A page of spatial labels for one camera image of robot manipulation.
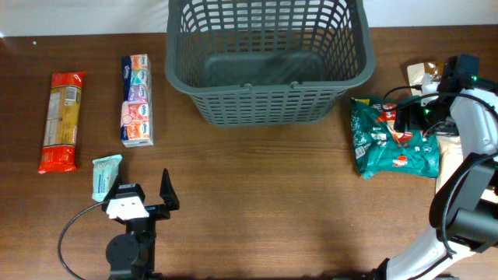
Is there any grey plastic lattice basket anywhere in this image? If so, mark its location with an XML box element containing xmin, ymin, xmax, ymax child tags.
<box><xmin>165</xmin><ymin>0</ymin><xmax>375</xmax><ymax>127</ymax></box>

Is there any light teal wipes packet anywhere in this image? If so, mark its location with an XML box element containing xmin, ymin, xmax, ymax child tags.
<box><xmin>92</xmin><ymin>155</ymin><xmax>122</xmax><ymax>202</ymax></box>

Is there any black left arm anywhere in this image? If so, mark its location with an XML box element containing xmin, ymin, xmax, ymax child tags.
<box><xmin>102</xmin><ymin>169</ymin><xmax>180</xmax><ymax>280</ymax></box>

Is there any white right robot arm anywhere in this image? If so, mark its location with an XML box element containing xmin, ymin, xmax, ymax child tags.
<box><xmin>369</xmin><ymin>54</ymin><xmax>497</xmax><ymax>280</ymax></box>

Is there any brown chocolate snack pouch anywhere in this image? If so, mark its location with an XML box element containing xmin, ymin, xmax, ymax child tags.
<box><xmin>407</xmin><ymin>61</ymin><xmax>444</xmax><ymax>96</ymax></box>

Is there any beige kraft paper pouch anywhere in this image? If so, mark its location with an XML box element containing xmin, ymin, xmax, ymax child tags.
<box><xmin>435</xmin><ymin>136</ymin><xmax>463</xmax><ymax>193</ymax></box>

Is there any colourful tissue pack bundle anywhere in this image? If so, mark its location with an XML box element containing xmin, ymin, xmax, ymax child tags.
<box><xmin>120</xmin><ymin>54</ymin><xmax>154</xmax><ymax>148</ymax></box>

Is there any green instant coffee bag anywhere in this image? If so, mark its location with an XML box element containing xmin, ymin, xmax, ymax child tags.
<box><xmin>350</xmin><ymin>97</ymin><xmax>440</xmax><ymax>180</ymax></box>

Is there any red orange pasta package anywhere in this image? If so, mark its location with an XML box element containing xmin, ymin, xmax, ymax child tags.
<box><xmin>38</xmin><ymin>72</ymin><xmax>86</xmax><ymax>174</ymax></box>

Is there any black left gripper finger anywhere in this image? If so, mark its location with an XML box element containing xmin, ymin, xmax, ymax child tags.
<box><xmin>160</xmin><ymin>168</ymin><xmax>180</xmax><ymax>211</ymax></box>
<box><xmin>103</xmin><ymin>175</ymin><xmax>122</xmax><ymax>203</ymax></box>

